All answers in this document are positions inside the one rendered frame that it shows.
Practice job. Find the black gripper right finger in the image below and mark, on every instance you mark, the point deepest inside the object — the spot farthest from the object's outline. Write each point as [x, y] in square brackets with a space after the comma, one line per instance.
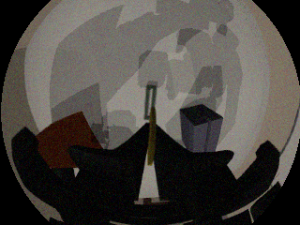
[173, 162]

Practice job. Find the gold coin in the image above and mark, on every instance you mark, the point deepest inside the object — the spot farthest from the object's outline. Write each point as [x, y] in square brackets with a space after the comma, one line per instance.
[152, 137]

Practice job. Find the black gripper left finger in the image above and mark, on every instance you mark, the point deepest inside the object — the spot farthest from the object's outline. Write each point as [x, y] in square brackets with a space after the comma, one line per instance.
[124, 162]

